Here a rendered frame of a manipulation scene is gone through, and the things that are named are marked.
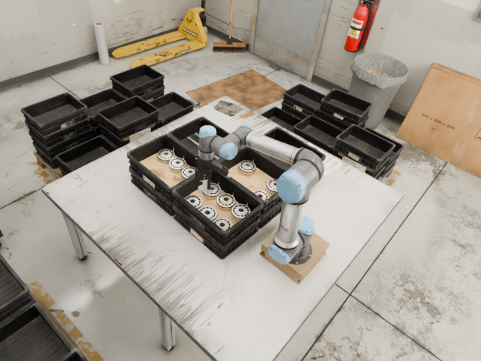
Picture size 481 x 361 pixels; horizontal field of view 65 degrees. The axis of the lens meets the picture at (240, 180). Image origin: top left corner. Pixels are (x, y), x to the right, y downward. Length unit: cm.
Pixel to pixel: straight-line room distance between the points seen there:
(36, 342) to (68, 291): 63
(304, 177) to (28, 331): 161
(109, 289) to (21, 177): 140
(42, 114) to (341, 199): 244
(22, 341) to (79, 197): 78
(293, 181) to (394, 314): 176
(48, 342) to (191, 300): 78
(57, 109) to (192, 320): 228
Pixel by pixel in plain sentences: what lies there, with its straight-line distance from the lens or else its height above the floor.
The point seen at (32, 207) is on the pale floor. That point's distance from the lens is 340.
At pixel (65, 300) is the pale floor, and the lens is 280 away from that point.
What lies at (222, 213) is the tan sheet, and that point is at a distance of 202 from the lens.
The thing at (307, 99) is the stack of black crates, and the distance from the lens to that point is 400.
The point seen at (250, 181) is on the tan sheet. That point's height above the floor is 83.
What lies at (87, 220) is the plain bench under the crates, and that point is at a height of 70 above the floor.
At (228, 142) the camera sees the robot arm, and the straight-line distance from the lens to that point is 165.
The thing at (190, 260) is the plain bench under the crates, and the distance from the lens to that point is 199.
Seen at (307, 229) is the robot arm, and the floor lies 102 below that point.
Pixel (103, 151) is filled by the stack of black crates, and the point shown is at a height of 27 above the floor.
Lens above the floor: 235
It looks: 43 degrees down
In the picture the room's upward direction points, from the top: 8 degrees clockwise
